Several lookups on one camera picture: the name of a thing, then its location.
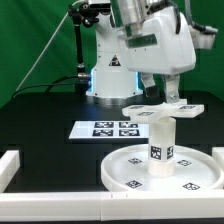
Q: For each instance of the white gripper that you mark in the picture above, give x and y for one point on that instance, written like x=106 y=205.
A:
x=159 y=50

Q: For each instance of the white cross-shaped table base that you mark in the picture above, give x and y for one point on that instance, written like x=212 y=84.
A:
x=146 y=114

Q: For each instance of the white round table top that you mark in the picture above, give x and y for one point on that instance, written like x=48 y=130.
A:
x=126 y=169

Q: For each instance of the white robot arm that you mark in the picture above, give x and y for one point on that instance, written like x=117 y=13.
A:
x=111 y=81

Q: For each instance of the white marker sheet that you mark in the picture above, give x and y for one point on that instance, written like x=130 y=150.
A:
x=108 y=130

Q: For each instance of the white front fence bar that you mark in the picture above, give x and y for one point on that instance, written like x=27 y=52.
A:
x=107 y=206

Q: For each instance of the white left fence block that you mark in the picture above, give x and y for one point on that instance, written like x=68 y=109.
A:
x=9 y=165

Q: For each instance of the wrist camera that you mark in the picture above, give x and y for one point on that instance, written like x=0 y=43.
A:
x=203 y=37

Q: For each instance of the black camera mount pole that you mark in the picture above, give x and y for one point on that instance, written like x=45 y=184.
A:
x=87 y=17

